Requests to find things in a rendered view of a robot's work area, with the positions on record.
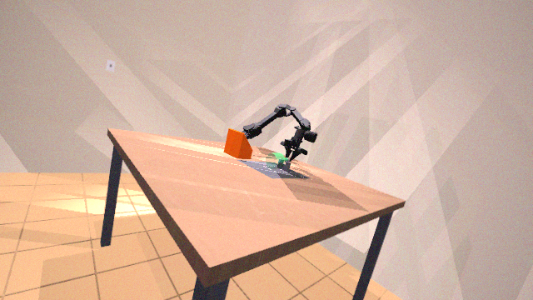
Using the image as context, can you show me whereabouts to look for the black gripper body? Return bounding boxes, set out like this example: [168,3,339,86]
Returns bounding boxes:
[280,136,308,155]

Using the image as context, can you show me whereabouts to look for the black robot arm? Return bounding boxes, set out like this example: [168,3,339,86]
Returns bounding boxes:
[242,103,317,147]

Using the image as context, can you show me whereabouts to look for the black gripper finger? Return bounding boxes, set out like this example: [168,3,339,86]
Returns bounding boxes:
[284,147,292,158]
[290,150,300,162]

